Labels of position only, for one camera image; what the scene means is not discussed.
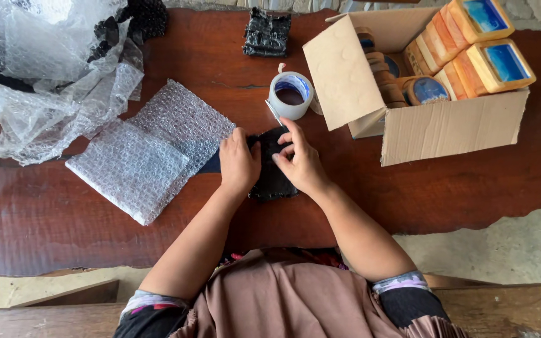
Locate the clear packing tape roll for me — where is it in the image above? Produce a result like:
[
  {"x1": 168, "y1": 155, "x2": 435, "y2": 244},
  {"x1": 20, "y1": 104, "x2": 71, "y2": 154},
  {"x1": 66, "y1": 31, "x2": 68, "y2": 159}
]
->
[{"x1": 268, "y1": 63, "x2": 317, "y2": 121}]

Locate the folded clear bubble wrap packet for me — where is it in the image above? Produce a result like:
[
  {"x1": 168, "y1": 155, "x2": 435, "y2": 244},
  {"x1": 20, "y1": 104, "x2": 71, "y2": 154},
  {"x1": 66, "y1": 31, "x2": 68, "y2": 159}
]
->
[{"x1": 65, "y1": 120, "x2": 190, "y2": 226}]

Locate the loose black bubble wrap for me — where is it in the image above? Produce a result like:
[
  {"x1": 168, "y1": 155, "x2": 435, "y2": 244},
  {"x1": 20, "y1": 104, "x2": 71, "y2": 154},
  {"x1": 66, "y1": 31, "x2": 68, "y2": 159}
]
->
[{"x1": 87, "y1": 0, "x2": 169, "y2": 64}]

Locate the silver cutter knife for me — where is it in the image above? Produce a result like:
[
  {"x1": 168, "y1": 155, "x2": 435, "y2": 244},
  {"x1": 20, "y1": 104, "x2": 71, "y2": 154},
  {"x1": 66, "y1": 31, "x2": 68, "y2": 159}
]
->
[{"x1": 265, "y1": 99, "x2": 284, "y2": 128}]

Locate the stack of square wooden coasters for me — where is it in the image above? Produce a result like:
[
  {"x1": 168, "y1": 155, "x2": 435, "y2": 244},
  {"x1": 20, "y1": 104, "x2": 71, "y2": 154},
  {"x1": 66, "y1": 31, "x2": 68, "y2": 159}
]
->
[{"x1": 403, "y1": 0, "x2": 537, "y2": 102}]

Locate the person's right hand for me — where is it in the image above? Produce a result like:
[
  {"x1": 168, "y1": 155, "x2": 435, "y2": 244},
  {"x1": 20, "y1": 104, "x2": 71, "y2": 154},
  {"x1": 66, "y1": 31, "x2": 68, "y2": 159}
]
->
[{"x1": 271, "y1": 117, "x2": 332, "y2": 198}]

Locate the heap of clear bubble wrap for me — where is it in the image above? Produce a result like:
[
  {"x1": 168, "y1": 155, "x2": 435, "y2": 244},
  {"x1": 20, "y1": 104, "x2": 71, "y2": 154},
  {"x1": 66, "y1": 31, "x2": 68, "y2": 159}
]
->
[{"x1": 0, "y1": 0, "x2": 145, "y2": 168}]

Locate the open cardboard box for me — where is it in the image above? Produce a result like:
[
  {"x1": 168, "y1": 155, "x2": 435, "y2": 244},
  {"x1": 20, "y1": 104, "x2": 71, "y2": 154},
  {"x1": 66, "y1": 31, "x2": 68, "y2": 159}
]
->
[{"x1": 302, "y1": 7, "x2": 531, "y2": 167}]

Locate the person's left hand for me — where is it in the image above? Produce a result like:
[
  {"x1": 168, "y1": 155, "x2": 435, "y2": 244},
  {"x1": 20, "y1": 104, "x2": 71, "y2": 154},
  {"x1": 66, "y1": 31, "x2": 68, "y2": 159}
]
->
[{"x1": 218, "y1": 127, "x2": 263, "y2": 192}]

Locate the black bubble wrap packet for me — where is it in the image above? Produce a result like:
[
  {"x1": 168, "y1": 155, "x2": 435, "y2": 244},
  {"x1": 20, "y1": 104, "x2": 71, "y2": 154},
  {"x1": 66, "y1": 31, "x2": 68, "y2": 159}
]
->
[{"x1": 198, "y1": 127, "x2": 299, "y2": 202}]

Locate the small black wrapped packet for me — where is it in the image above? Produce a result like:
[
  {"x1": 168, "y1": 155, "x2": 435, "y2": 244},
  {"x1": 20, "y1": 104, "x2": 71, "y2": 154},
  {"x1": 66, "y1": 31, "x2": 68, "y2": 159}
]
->
[{"x1": 243, "y1": 7, "x2": 293, "y2": 58}]

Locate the clear bubble wrap sheet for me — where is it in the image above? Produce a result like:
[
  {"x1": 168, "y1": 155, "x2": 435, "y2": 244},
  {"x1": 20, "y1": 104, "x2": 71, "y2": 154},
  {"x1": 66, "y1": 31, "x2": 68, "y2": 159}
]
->
[{"x1": 127, "y1": 79, "x2": 237, "y2": 179}]

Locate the wooden bench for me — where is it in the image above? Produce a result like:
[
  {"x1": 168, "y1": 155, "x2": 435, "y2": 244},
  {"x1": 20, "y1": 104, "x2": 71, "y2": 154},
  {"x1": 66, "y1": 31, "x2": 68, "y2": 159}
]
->
[{"x1": 0, "y1": 274, "x2": 541, "y2": 338}]

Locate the stack of round wooden coasters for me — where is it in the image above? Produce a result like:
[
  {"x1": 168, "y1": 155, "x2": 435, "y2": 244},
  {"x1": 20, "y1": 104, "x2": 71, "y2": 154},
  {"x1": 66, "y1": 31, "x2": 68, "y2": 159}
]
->
[{"x1": 355, "y1": 27, "x2": 452, "y2": 110}]

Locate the person's brown garment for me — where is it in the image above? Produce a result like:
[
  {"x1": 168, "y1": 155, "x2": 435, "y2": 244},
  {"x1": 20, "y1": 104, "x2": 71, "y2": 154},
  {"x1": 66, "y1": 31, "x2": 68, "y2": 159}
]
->
[{"x1": 115, "y1": 247, "x2": 469, "y2": 338}]

